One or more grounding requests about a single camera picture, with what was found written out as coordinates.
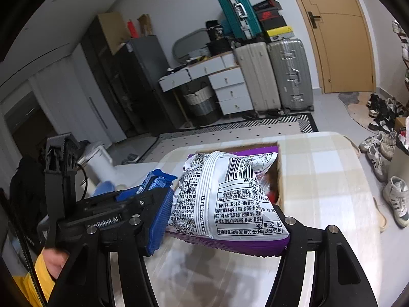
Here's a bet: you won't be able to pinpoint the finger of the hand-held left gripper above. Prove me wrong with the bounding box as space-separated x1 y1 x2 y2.
115 185 147 203
81 187 175 220

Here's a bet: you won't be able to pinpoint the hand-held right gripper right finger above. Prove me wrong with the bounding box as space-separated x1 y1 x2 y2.
265 205 377 307

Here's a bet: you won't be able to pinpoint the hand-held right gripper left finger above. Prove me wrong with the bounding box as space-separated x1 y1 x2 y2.
48 189 175 307

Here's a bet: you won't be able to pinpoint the blue snack packet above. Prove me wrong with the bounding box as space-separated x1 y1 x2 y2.
141 169 178 195

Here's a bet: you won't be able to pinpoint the brown cardboard box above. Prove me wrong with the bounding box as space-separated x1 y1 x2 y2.
192 140 287 212

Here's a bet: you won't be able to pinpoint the purple white-backed snack packet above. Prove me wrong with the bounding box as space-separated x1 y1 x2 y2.
166 146 291 257

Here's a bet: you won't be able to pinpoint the person's left forearm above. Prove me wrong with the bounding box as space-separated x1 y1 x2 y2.
32 252 57 307

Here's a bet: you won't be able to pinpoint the person's left hand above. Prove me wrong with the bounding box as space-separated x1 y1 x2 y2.
42 249 70 279

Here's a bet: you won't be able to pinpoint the stack of blue bowls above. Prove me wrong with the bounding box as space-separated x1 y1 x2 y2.
92 181 117 198

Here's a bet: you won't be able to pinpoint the dark cloth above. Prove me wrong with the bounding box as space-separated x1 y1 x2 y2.
9 156 49 231

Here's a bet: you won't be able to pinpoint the white kettle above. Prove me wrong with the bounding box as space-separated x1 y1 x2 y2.
78 140 116 183

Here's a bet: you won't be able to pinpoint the beige checked tablecloth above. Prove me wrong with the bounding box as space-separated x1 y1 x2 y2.
137 131 384 307

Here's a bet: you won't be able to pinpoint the white wardrobe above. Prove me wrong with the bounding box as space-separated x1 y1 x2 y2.
29 54 128 148

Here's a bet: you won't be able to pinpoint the beige slipper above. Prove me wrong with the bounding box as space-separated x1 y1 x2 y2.
342 135 362 158
372 196 388 234

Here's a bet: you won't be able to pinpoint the white high-top sneaker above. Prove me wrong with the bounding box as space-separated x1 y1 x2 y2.
381 176 409 228

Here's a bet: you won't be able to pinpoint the woven laundry basket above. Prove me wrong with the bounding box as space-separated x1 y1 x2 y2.
182 83 221 127

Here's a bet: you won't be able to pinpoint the dark grey refrigerator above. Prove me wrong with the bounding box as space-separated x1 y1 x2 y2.
115 35 185 135

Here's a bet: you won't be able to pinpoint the dark wardrobe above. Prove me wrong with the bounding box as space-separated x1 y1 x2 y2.
80 16 141 138

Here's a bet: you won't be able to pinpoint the beige round rug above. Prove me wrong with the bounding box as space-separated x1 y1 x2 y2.
338 91 384 135

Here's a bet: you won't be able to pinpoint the cluster of worn sneakers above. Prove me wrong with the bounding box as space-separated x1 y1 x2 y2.
358 93 409 183

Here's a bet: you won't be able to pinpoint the white dresser with drawers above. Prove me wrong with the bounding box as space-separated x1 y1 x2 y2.
158 52 255 116

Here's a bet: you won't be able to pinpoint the flat cardboard sheet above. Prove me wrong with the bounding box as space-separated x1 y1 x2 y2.
97 12 132 55

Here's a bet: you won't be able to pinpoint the grey oval mirror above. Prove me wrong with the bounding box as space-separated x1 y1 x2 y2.
172 28 208 65

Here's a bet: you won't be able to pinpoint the silver suitcase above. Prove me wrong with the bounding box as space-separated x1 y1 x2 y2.
266 37 315 114

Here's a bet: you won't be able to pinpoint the beige suitcase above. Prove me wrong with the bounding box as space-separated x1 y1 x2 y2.
232 41 282 113

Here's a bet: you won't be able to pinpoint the brown paper bags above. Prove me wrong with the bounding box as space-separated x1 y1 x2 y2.
137 14 153 37

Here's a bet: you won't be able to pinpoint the black storage box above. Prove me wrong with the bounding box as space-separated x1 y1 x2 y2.
206 38 234 57

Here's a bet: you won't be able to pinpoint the black bag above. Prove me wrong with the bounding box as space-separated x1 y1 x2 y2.
205 20 226 42

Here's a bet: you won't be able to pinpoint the wooden door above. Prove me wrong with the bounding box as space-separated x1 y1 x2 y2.
284 0 375 94

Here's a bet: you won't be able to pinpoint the yellow and black shoe box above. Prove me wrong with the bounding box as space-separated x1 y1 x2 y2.
265 25 295 41

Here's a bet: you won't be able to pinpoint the teal suitcase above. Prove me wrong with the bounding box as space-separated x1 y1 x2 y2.
215 0 263 41

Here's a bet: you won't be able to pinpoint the plain black shoe box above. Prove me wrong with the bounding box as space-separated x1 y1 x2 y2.
260 16 288 31

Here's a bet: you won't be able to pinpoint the red and black shoe box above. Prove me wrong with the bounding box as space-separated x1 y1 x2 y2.
257 9 282 21

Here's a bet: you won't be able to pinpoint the rows of assorted shoes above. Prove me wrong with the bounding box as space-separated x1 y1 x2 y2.
391 19 409 90

